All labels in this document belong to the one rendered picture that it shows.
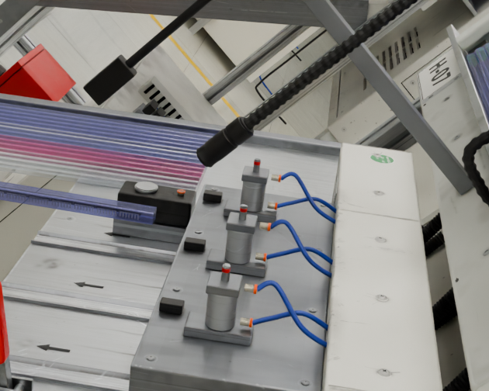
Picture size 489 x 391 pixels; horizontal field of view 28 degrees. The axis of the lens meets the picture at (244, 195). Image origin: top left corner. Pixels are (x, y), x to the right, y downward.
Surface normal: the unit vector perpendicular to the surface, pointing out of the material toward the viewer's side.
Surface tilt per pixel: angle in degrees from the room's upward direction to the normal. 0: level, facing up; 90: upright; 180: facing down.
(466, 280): 90
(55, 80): 0
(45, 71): 0
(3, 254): 90
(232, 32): 90
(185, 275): 43
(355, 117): 90
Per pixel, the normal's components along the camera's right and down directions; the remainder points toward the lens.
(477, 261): -0.64, -0.73
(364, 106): -0.11, 0.38
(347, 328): 0.11, -0.91
